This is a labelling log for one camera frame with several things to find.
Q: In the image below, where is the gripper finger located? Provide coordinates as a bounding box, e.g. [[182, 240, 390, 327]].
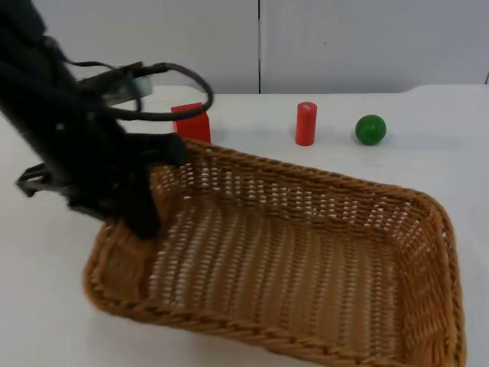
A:
[[121, 167, 163, 241], [128, 132, 189, 167]]

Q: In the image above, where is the brown wicker basket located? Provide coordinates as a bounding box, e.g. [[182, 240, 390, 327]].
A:
[[82, 137, 468, 367]]

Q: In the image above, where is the red cylinder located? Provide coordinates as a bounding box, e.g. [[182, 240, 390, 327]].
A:
[[294, 100, 319, 147]]

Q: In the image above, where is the red block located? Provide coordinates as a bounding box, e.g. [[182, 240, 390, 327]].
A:
[[170, 102, 212, 145]]

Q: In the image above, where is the green ball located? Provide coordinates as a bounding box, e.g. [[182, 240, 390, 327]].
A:
[[355, 114, 387, 147]]

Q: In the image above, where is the black cable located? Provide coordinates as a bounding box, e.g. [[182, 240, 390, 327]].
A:
[[99, 63, 215, 122], [44, 36, 118, 73]]

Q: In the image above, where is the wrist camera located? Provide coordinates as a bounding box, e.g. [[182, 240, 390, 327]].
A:
[[77, 63, 154, 107]]

